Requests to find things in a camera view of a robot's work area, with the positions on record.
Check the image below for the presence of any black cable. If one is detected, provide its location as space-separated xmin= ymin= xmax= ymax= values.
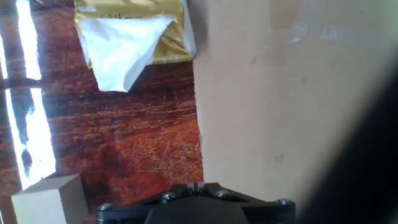
xmin=297 ymin=58 xmax=398 ymax=224

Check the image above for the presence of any dark red wooden board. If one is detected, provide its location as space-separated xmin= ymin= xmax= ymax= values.
xmin=0 ymin=0 xmax=205 ymax=224

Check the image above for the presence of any brown cardboard sheet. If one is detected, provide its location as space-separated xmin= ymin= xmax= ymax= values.
xmin=189 ymin=0 xmax=398 ymax=224

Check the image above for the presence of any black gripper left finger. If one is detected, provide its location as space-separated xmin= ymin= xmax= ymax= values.
xmin=95 ymin=182 xmax=197 ymax=224

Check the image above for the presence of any light wooden block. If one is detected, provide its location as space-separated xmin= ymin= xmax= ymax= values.
xmin=11 ymin=173 xmax=90 ymax=224

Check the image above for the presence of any gold tissue pack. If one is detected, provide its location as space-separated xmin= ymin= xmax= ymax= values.
xmin=73 ymin=0 xmax=197 ymax=93

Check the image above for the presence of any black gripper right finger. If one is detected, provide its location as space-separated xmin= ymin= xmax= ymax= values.
xmin=196 ymin=182 xmax=296 ymax=224

